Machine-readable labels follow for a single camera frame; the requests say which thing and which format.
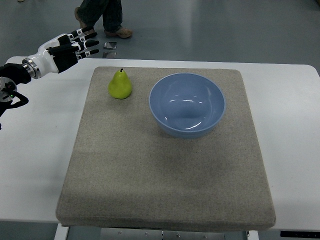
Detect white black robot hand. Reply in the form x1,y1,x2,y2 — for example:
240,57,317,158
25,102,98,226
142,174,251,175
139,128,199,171
22,26,99,79

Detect green pear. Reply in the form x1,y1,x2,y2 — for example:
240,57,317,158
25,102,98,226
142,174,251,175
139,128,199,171
108,68,132,100

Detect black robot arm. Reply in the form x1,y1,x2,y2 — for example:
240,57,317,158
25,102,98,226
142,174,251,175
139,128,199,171
0,63,31,116

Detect blue ceramic bowl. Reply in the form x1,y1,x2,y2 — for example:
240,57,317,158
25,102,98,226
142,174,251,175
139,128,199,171
148,73,226,139

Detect metal floor plate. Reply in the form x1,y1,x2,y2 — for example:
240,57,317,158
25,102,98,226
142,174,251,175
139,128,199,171
103,41,117,50
102,51,117,59

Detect person legs in jeans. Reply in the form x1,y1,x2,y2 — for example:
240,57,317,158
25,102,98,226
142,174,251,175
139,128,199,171
74,0,133,39

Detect beige fabric mat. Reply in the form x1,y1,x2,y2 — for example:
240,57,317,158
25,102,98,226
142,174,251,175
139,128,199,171
56,66,276,232

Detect table frame under top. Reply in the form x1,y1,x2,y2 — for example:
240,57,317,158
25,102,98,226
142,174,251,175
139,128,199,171
54,224,320,240

